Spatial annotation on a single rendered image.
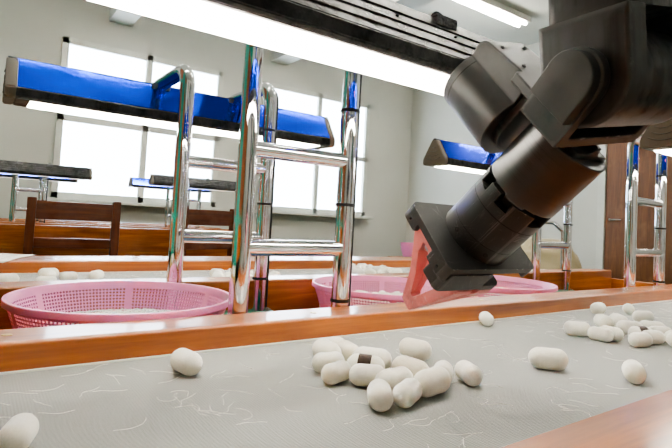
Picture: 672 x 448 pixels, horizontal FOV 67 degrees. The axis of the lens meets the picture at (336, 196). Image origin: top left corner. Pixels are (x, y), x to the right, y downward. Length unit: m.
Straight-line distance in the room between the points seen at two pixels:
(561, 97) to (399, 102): 7.11
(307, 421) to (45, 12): 5.45
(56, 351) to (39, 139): 4.97
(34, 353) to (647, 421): 0.46
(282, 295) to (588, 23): 0.74
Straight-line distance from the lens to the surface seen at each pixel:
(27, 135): 5.44
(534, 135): 0.36
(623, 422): 0.38
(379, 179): 7.05
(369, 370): 0.45
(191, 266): 1.25
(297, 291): 0.97
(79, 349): 0.52
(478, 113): 0.39
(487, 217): 0.38
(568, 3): 0.35
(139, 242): 3.18
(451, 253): 0.38
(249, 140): 0.62
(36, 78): 0.96
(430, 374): 0.44
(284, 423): 0.38
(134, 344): 0.53
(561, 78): 0.32
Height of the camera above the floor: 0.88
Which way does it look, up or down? 3 degrees up
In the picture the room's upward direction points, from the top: 3 degrees clockwise
